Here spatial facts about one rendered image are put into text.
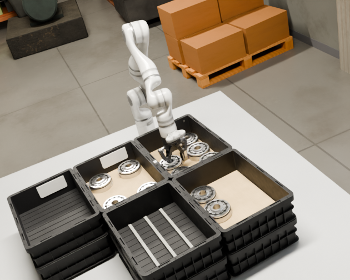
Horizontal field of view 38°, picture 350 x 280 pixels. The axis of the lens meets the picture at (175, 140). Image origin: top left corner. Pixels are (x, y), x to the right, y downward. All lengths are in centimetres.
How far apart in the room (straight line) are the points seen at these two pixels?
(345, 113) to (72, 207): 240
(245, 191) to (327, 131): 186
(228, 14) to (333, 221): 330
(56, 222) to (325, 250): 107
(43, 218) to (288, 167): 109
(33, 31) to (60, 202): 462
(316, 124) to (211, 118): 128
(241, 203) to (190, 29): 308
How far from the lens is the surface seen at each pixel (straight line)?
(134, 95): 247
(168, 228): 195
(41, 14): 671
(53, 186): 230
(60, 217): 221
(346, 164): 348
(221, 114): 280
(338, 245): 196
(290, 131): 384
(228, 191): 204
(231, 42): 470
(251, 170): 201
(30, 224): 224
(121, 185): 224
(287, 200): 182
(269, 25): 490
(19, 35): 674
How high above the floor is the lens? 210
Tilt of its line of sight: 32 degrees down
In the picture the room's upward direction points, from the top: 15 degrees counter-clockwise
